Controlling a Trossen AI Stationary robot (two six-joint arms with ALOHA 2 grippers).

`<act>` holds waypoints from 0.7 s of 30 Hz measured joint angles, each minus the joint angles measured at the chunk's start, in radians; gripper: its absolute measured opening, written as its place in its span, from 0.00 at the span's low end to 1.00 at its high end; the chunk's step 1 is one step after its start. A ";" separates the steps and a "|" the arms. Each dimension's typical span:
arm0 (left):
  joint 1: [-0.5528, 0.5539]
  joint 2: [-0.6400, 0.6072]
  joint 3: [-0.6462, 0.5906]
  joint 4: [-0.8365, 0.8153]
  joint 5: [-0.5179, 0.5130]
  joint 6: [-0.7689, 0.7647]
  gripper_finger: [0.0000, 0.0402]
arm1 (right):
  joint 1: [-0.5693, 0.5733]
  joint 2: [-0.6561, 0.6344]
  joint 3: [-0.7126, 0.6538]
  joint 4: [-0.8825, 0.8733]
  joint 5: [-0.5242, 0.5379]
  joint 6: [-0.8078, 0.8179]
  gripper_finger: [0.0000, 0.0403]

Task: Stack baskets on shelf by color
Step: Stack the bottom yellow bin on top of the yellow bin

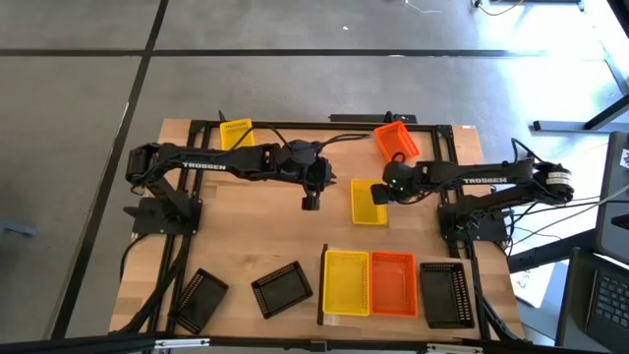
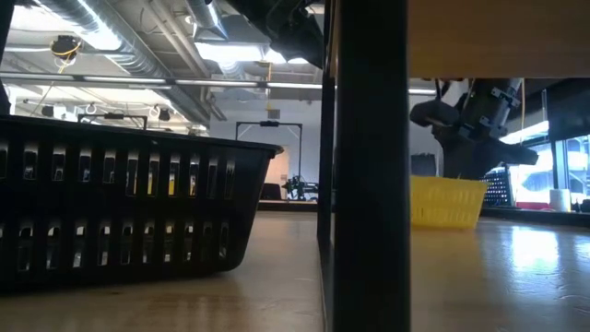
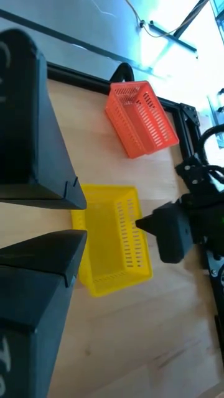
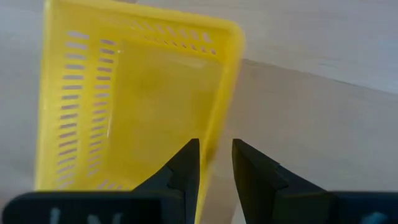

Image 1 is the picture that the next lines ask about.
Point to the black bar bracket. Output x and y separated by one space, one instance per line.
363 118

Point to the black plastic mesh basket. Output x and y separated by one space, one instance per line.
282 290
201 300
444 295

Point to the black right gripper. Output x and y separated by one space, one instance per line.
403 182

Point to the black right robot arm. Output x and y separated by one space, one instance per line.
442 172

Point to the black laptop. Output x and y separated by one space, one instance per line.
609 300

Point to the black stand leg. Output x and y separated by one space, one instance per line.
540 253
550 126

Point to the white paper sheet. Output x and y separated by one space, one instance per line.
526 287

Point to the yellow plastic mesh basket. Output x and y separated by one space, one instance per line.
346 282
363 209
236 135

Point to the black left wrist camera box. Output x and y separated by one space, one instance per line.
310 203

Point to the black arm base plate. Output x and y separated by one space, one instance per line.
147 223
491 231

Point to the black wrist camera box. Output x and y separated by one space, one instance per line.
310 203
381 194

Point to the orange plastic mesh basket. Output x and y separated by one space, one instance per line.
393 285
395 140

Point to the grey floor object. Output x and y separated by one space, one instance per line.
17 228

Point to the black table-level camera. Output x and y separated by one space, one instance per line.
317 345

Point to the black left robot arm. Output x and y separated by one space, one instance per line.
221 162

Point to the silver aluminium bracket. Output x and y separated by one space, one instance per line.
182 343
454 349

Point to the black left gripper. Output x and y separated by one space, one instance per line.
307 167

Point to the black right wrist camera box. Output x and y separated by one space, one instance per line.
381 194

